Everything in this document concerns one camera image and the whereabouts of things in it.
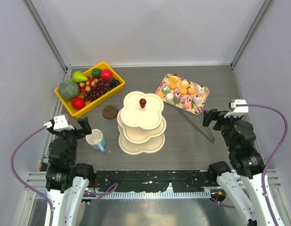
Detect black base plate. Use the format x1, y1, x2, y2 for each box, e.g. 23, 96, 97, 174
92, 170, 218, 193

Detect white cable duct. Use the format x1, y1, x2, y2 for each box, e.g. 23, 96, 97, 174
36, 191, 212, 200

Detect red apple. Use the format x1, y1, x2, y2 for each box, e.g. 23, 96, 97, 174
71, 97, 86, 110
100, 69, 113, 80

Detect white dome cake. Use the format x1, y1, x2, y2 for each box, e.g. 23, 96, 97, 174
165, 93, 174, 102

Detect orange biscuit upper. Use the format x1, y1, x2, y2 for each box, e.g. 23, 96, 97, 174
169, 82, 177, 89

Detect orange biscuit far left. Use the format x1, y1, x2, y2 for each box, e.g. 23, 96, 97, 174
157, 91, 165, 98

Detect red apple back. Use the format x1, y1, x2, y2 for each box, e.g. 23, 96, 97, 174
100, 69, 113, 80

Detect red apple front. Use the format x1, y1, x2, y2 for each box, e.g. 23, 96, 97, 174
71, 97, 86, 110

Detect purple grape bunch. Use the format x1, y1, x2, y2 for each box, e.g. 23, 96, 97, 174
84, 78, 120, 102

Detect green lime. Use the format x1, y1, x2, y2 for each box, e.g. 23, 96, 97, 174
91, 68, 102, 78

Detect blue white mug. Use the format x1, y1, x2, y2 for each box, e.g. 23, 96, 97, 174
86, 129, 106, 152

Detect cream three-tier cake stand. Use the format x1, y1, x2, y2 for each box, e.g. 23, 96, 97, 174
117, 91, 166, 155

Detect green pear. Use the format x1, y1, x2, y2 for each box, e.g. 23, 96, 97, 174
72, 71, 88, 83

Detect white swiss roll cake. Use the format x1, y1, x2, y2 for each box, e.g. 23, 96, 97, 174
195, 84, 205, 95

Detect yellow swiss roll cake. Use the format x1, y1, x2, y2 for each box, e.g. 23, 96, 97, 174
169, 74, 179, 83

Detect green melon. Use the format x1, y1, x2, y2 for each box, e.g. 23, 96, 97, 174
58, 80, 80, 100

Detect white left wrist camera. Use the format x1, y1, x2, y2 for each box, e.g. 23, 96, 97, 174
43, 114, 74, 132

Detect grey slice cake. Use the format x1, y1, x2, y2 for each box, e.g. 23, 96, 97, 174
173, 93, 181, 105

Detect red yellow cherries cluster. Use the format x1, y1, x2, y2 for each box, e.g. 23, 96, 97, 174
78, 78, 99, 95

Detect grey white cream cake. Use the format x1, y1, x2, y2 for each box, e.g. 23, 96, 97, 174
193, 95, 202, 105

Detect floral serving tray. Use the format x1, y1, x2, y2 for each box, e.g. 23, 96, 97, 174
155, 74, 210, 115

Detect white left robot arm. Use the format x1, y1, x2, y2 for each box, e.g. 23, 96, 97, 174
44, 114, 95, 226

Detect metal serving tongs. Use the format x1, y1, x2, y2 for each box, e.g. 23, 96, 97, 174
179, 110, 216, 143

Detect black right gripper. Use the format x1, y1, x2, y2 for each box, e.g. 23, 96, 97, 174
203, 107, 242, 151

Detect green dome cake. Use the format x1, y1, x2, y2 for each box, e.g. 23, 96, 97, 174
161, 86, 171, 95

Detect orange biscuit right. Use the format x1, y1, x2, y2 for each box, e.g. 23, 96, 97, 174
187, 87, 196, 95

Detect yellow dome cake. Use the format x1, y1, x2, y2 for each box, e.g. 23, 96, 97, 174
180, 80, 189, 89

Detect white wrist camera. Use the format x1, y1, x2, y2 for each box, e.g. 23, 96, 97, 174
224, 99, 249, 118
43, 114, 74, 132

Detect yellow plastic fruit bin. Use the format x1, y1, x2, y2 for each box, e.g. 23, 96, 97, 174
55, 62, 125, 118

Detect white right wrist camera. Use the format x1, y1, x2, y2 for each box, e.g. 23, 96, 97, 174
224, 99, 249, 118

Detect orange biscuit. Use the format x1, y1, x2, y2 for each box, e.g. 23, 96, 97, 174
180, 88, 187, 95
157, 91, 165, 98
187, 87, 196, 95
169, 82, 177, 89

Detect brown round coaster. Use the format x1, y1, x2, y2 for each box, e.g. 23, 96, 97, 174
102, 105, 118, 119

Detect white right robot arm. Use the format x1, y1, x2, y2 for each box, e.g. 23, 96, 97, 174
203, 109, 284, 226

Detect orange biscuit centre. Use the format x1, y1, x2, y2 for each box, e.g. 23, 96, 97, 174
180, 88, 187, 95

